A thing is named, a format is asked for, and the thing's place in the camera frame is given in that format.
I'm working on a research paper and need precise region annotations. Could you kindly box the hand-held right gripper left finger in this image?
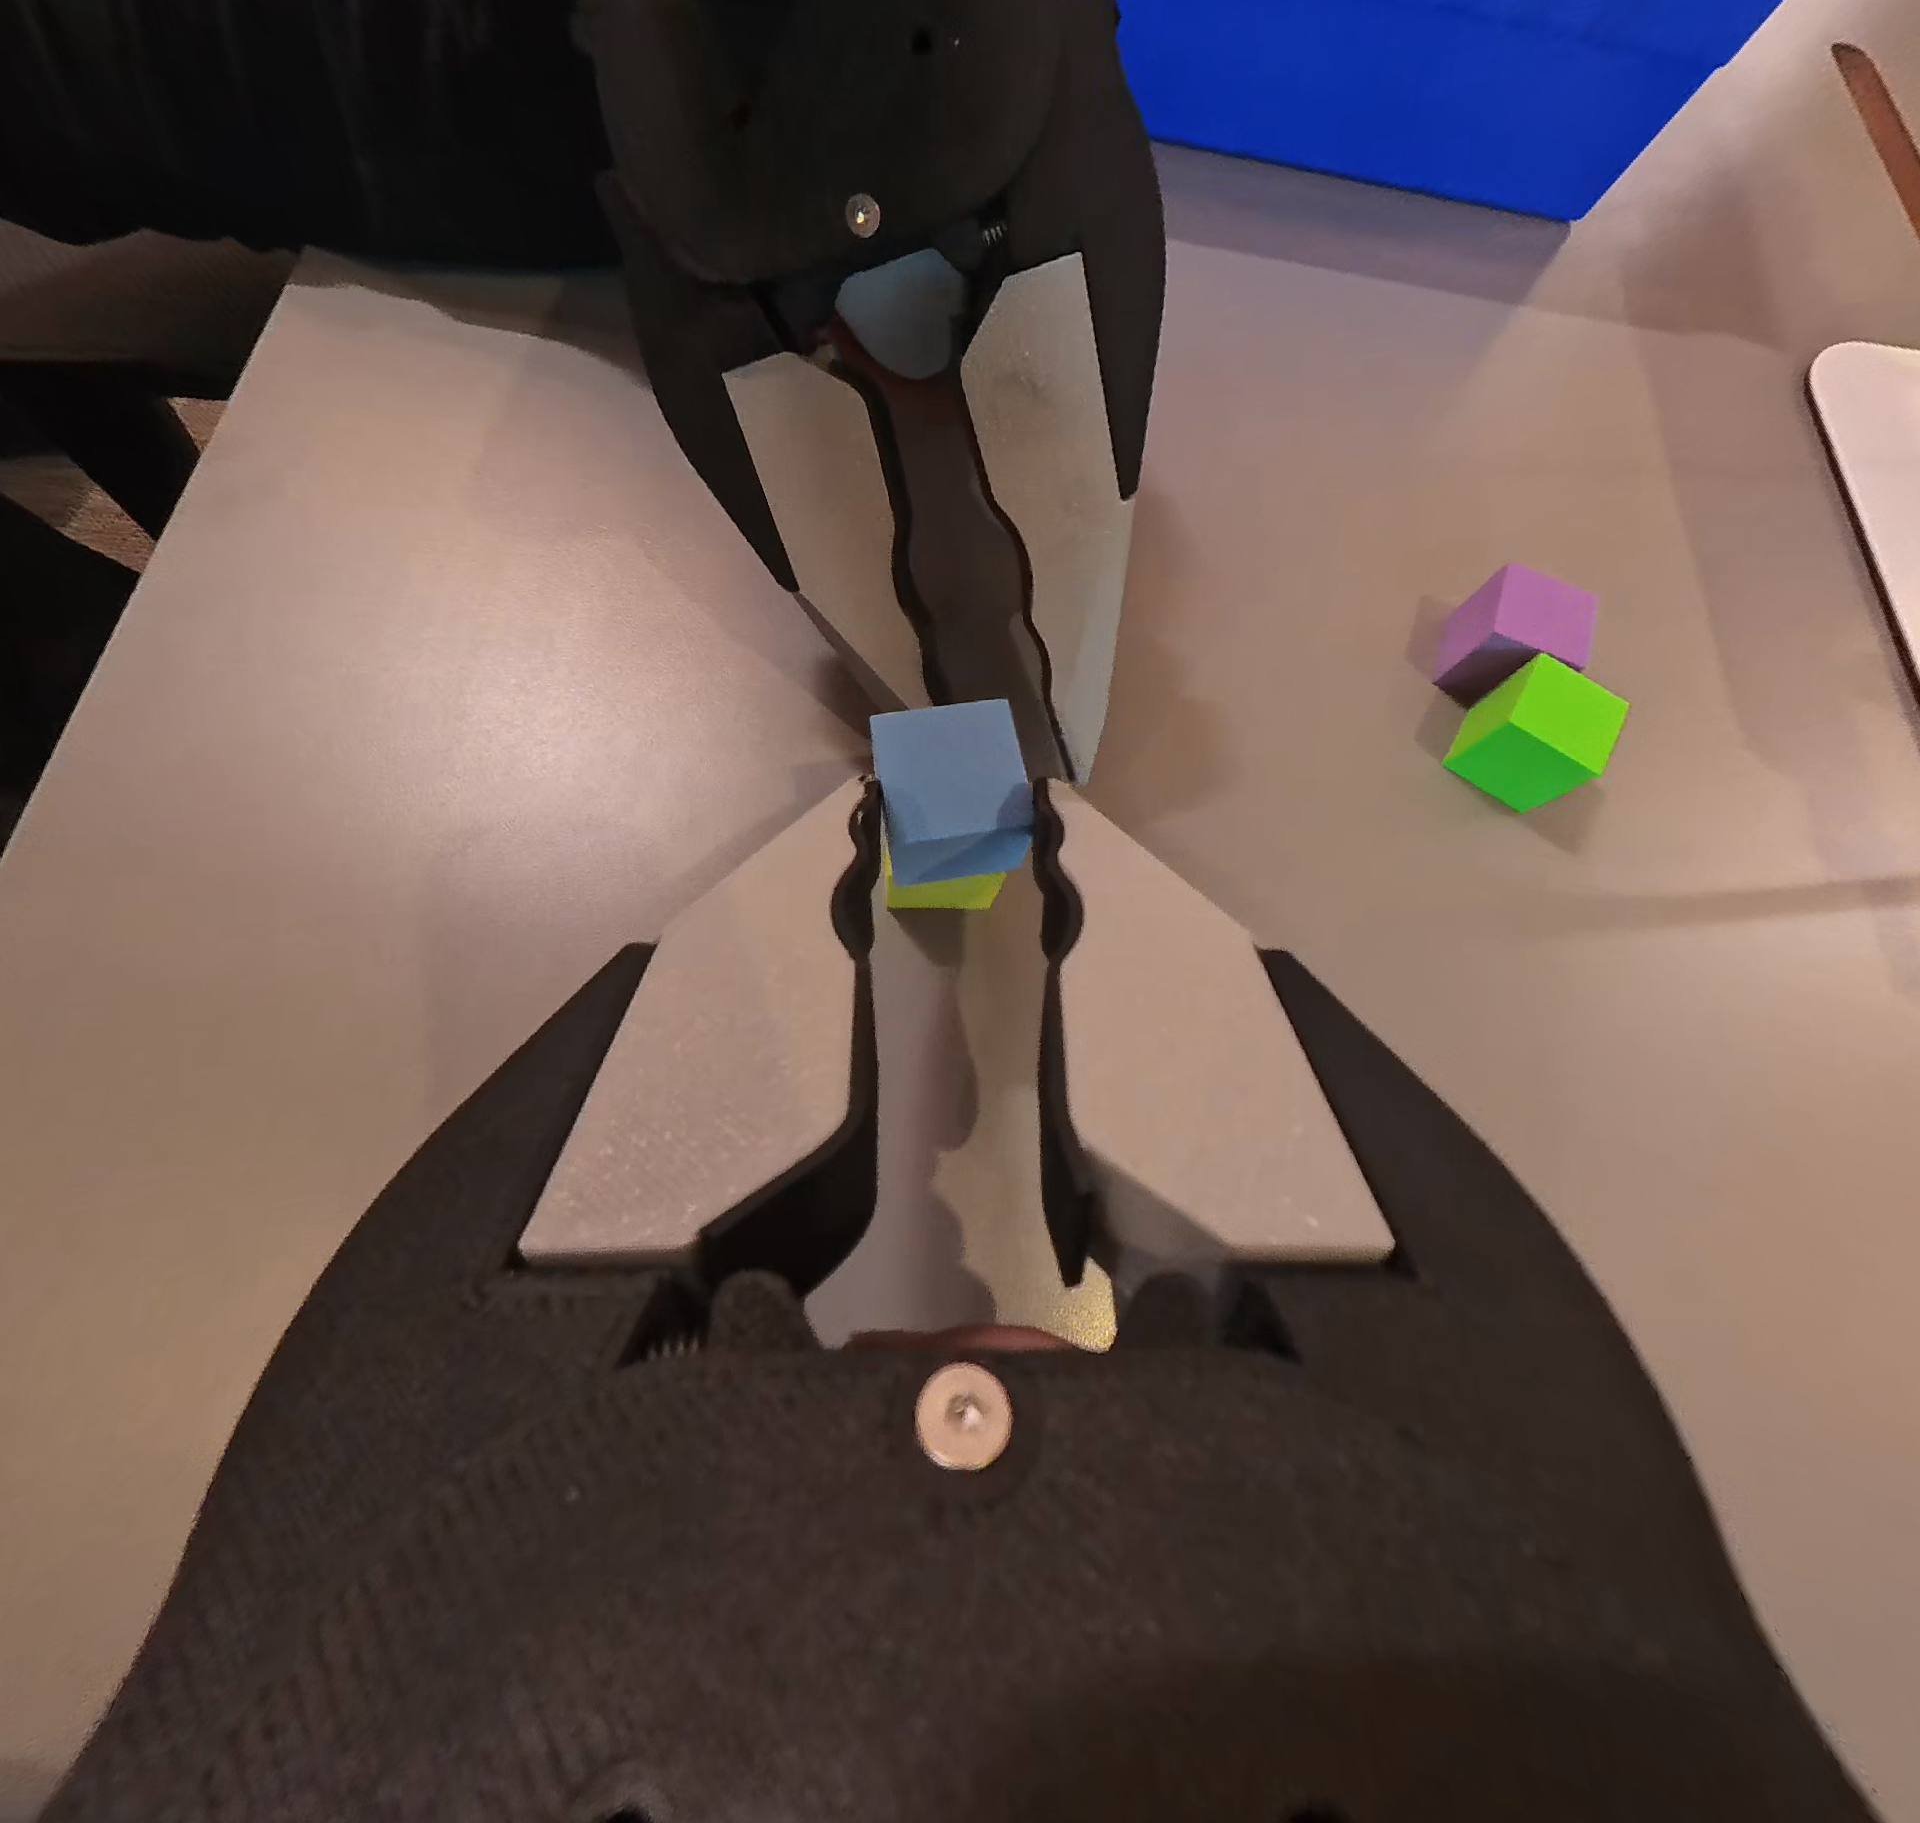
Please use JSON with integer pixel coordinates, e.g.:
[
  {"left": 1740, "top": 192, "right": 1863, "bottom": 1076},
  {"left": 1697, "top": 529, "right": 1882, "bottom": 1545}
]
[{"left": 515, "top": 780, "right": 884, "bottom": 1299}]

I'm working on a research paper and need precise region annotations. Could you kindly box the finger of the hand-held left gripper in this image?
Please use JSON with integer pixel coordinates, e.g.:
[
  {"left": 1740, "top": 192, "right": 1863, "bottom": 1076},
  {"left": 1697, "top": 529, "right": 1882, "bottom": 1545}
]
[
  {"left": 930, "top": 252, "right": 1140, "bottom": 784},
  {"left": 721, "top": 352, "right": 971, "bottom": 716}
]

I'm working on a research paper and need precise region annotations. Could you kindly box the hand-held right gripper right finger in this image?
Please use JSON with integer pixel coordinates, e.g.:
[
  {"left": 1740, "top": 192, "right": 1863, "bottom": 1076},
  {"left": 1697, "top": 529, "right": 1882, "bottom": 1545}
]
[{"left": 1036, "top": 780, "right": 1400, "bottom": 1306}]

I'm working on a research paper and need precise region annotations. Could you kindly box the yellow foam cube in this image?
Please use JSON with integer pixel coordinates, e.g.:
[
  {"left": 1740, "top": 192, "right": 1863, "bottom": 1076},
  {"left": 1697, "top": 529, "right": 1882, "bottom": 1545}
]
[{"left": 882, "top": 842, "right": 1010, "bottom": 912}]

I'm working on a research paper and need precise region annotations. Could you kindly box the light blue foam cube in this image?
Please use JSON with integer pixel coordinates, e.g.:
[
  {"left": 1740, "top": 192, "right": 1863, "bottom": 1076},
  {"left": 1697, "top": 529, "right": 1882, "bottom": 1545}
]
[{"left": 869, "top": 699, "right": 1036, "bottom": 888}]

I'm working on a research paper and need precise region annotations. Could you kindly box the green foam cube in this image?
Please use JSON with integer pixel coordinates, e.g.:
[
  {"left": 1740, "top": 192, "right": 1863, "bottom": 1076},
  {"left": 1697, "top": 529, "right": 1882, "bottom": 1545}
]
[{"left": 1444, "top": 654, "right": 1635, "bottom": 817}]

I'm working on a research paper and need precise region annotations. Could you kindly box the purple foam cube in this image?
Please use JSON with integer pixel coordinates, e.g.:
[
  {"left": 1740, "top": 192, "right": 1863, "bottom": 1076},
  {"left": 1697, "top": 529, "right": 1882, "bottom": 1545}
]
[{"left": 1429, "top": 562, "right": 1600, "bottom": 708}]

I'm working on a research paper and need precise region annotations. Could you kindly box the blue plastic bin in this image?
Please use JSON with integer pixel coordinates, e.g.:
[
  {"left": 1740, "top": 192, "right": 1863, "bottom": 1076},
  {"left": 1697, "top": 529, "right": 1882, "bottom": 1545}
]
[{"left": 1043, "top": 0, "right": 1877, "bottom": 222}]

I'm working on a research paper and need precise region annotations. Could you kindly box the white document stand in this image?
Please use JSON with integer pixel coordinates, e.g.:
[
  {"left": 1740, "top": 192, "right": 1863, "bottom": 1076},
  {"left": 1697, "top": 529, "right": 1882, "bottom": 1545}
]
[{"left": 1807, "top": 342, "right": 1920, "bottom": 708}]

